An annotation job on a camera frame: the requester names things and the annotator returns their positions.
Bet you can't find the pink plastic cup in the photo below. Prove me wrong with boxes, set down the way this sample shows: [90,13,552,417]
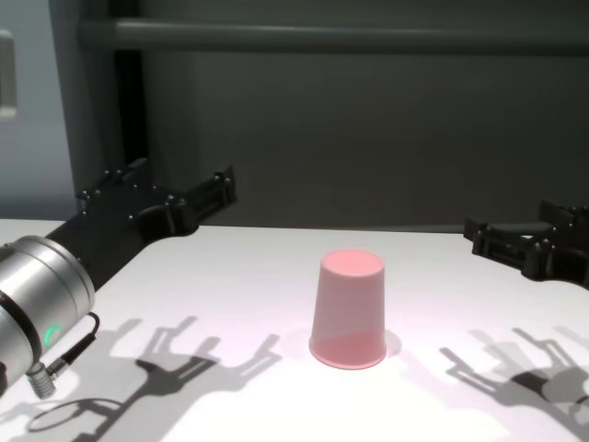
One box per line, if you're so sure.
[307,248,388,371]

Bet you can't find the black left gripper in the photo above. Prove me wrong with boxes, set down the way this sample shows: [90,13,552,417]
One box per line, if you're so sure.
[44,157,239,295]

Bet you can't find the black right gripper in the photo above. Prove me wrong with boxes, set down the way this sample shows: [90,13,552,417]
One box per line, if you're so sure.
[463,199,589,292]

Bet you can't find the grey horizontal metal rail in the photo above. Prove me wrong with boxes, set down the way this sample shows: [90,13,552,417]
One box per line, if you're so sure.
[77,17,589,52]

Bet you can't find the thin left arm cable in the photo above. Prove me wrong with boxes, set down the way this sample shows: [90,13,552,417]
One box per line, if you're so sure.
[25,311,102,400]

